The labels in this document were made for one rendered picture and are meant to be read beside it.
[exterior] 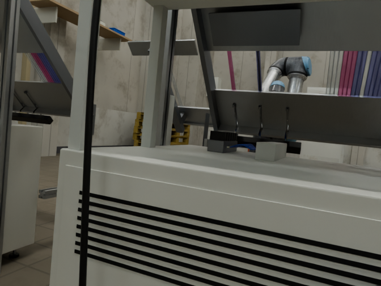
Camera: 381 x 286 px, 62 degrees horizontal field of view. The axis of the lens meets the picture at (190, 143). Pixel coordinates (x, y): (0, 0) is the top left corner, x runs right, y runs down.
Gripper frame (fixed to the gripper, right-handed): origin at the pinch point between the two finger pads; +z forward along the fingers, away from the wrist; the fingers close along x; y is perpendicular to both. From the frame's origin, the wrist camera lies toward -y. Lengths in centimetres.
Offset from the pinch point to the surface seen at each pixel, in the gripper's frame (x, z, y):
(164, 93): 21, 41, -45
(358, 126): -37.3, 6.2, -8.6
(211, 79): 18.9, 7.8, -28.7
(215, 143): 4, 49, -33
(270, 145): -14, 53, -40
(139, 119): 344, -326, 299
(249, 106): 4.6, 6.3, -14.7
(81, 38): 18, 67, -76
